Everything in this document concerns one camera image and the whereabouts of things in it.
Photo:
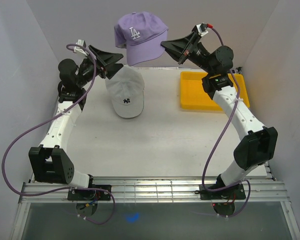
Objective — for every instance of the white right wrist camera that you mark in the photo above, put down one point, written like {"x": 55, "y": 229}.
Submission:
{"x": 202, "y": 29}

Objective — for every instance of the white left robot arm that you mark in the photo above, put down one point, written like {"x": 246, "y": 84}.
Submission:
{"x": 49, "y": 161}

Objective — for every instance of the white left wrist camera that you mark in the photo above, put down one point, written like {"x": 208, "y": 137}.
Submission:
{"x": 80, "y": 46}

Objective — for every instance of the yellow plastic bin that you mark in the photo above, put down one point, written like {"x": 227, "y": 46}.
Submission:
{"x": 192, "y": 95}

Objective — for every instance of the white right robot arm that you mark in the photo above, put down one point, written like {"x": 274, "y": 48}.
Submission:
{"x": 257, "y": 141}

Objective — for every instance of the purple baseball cap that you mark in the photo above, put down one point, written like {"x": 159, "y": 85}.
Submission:
{"x": 141, "y": 34}

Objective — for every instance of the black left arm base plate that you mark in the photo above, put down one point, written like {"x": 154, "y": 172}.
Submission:
{"x": 77, "y": 194}

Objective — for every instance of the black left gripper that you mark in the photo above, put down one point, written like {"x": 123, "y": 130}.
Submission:
{"x": 107, "y": 58}

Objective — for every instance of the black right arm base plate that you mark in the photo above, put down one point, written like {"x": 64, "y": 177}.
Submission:
{"x": 236, "y": 192}

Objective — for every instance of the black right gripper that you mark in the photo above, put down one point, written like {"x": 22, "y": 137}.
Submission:
{"x": 178, "y": 49}

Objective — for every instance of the white baseball cap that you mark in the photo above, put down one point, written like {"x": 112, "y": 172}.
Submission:
{"x": 126, "y": 91}

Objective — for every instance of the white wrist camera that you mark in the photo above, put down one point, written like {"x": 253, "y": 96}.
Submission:
{"x": 202, "y": 29}
{"x": 80, "y": 46}

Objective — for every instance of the aluminium mounting rail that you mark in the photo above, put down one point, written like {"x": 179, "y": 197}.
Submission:
{"x": 155, "y": 190}

